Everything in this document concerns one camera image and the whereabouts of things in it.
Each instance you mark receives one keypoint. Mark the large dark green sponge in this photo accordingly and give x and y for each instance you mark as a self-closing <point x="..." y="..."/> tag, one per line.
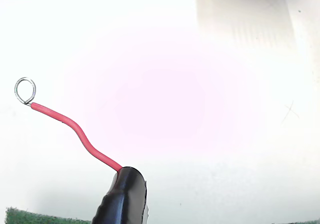
<point x="30" y="217"/>

